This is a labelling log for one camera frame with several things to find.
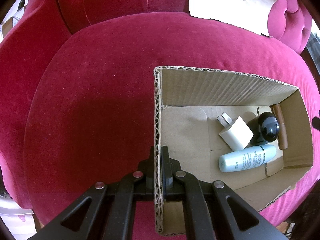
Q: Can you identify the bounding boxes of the light blue lotion bottle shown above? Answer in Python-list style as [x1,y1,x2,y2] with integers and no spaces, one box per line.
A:
[219,145,277,173]

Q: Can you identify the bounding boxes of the cardboard box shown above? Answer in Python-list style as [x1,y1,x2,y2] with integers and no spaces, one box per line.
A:
[153,66,319,236]

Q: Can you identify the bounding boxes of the white USB wall charger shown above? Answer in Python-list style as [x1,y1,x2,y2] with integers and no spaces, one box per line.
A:
[217,112,253,151]

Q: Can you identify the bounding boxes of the black round jar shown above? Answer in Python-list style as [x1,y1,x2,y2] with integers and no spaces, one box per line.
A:
[247,112,279,145]

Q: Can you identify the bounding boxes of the grey plaid blanket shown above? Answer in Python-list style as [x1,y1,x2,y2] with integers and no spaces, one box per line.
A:
[306,33,320,73]

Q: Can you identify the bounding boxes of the red velvet sofa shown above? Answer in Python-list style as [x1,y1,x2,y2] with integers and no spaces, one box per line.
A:
[1,0,319,224]

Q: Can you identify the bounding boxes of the brown paper sheet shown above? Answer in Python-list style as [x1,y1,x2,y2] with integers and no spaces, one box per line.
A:
[189,0,277,36]

